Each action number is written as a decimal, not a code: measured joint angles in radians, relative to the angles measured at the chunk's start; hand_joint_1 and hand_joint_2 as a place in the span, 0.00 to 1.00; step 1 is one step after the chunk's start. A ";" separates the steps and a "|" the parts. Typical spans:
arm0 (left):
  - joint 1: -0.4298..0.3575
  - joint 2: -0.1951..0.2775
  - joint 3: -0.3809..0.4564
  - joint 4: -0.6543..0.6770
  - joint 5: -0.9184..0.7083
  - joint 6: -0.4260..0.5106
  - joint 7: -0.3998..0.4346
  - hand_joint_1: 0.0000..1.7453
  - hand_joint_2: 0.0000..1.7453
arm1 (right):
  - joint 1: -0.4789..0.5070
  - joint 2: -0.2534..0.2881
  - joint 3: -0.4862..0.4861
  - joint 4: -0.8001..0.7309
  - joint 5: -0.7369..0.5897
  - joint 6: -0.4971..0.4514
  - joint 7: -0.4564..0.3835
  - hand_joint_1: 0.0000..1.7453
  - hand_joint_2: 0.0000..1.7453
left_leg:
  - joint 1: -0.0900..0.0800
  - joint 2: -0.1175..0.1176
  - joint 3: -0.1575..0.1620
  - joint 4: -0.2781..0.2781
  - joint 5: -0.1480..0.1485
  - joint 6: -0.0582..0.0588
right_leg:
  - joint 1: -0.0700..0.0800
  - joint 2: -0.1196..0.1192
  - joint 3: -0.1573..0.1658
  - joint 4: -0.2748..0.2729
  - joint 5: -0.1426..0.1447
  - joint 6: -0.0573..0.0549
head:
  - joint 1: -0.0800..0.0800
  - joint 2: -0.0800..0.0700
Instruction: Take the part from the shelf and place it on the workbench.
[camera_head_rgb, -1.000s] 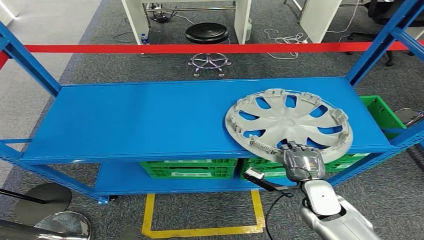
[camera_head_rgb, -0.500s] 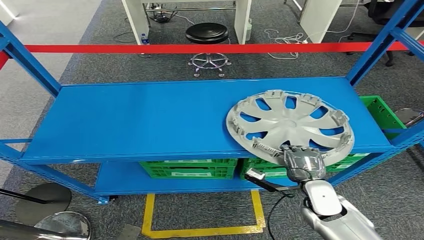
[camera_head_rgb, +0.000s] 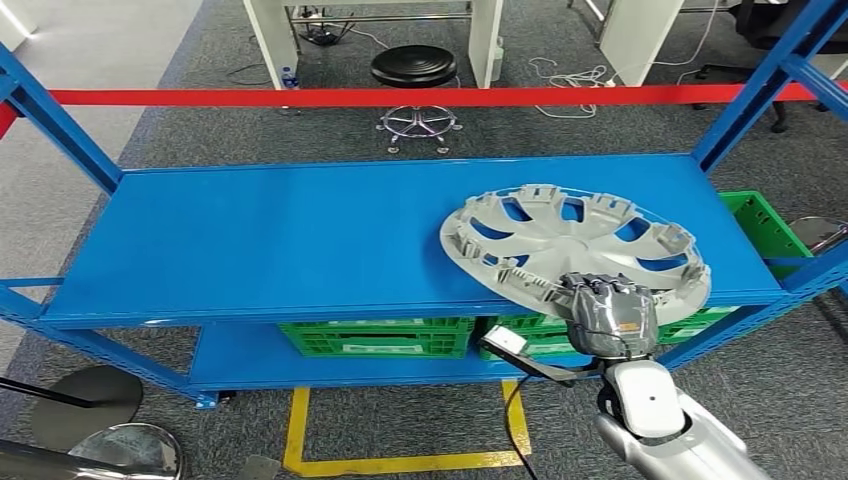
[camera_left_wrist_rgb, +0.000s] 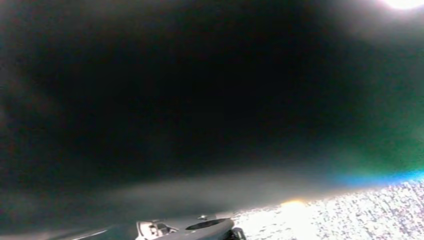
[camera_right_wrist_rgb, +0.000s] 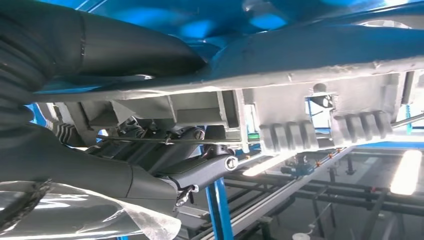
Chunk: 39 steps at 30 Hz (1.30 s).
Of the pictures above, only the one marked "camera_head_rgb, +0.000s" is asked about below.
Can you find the blue metal shelf rack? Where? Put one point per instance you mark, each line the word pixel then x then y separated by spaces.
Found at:
pixel 265 232

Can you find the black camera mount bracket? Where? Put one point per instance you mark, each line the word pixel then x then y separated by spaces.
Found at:
pixel 546 373

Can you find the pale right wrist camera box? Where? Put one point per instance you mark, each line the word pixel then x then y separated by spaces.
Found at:
pixel 503 340

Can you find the black stanchion post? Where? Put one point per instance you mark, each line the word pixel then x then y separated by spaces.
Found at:
pixel 86 397

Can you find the chrome stanchion post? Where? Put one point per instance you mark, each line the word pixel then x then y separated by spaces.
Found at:
pixel 132 450

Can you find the black round stool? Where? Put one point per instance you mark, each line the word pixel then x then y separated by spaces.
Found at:
pixel 414 66

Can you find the white power strip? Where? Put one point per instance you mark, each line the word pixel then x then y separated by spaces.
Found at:
pixel 608 83

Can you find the chrome stanchion base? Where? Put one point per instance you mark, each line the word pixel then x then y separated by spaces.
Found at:
pixel 815 232

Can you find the open green plastic crate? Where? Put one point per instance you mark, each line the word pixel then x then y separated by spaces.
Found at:
pixel 762 225

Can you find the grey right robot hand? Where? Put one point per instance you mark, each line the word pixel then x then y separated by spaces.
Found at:
pixel 609 318

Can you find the red barrier belt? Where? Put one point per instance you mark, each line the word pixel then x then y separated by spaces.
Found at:
pixel 397 98
pixel 6 122

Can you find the grey plastic wheel cover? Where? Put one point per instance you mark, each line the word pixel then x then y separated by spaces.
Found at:
pixel 563 238

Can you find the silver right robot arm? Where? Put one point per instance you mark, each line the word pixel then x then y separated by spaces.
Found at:
pixel 662 430

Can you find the black office chair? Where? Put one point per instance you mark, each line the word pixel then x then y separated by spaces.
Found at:
pixel 762 26

